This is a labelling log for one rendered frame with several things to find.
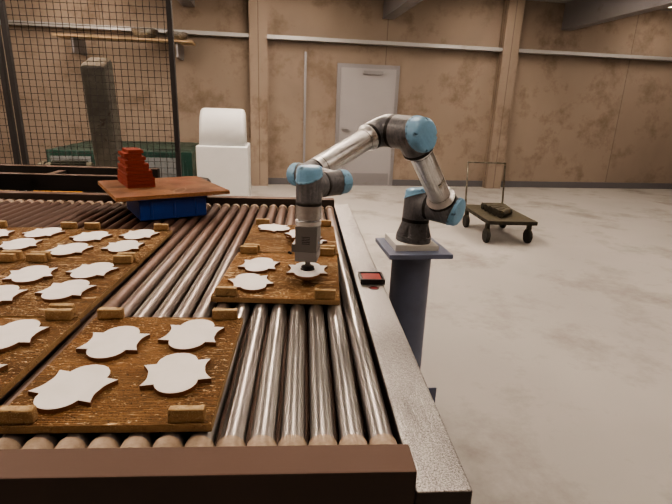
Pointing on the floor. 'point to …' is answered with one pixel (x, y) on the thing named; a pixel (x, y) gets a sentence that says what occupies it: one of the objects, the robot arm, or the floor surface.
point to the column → (411, 291)
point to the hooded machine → (224, 150)
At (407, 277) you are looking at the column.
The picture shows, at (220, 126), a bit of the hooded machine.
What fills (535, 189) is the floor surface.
